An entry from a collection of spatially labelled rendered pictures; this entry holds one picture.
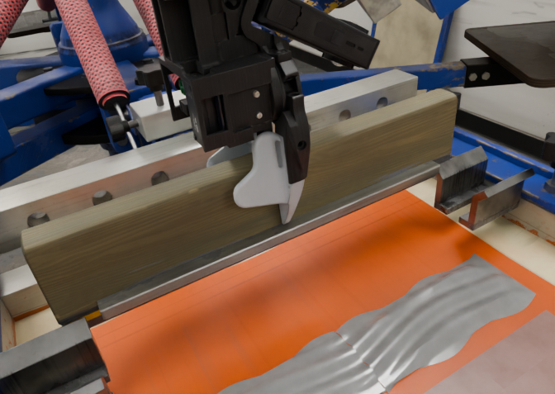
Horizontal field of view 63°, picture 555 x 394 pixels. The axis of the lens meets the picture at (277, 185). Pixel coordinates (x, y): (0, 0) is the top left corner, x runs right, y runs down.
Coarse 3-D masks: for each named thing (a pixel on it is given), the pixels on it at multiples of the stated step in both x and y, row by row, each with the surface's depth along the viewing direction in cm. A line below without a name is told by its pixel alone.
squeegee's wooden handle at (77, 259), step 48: (432, 96) 45; (336, 144) 40; (384, 144) 43; (432, 144) 46; (144, 192) 35; (192, 192) 35; (336, 192) 42; (48, 240) 31; (96, 240) 32; (144, 240) 34; (192, 240) 36; (48, 288) 32; (96, 288) 34
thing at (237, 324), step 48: (192, 288) 46; (240, 288) 46; (288, 288) 45; (96, 336) 42; (144, 336) 42; (192, 336) 41; (240, 336) 41; (288, 336) 40; (144, 384) 38; (192, 384) 37
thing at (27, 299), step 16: (528, 208) 48; (528, 224) 49; (544, 224) 47; (16, 272) 46; (0, 288) 44; (16, 288) 44; (32, 288) 44; (0, 304) 42; (16, 304) 44; (32, 304) 45; (16, 320) 45
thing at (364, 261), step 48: (336, 240) 51; (384, 240) 50; (432, 240) 49; (480, 240) 49; (336, 288) 45; (384, 288) 44; (480, 336) 39; (528, 336) 38; (432, 384) 35; (480, 384) 35; (528, 384) 35
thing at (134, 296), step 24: (432, 168) 46; (360, 192) 43; (384, 192) 44; (312, 216) 41; (336, 216) 42; (240, 240) 39; (264, 240) 39; (192, 264) 37; (216, 264) 37; (144, 288) 35; (168, 288) 36; (120, 312) 34
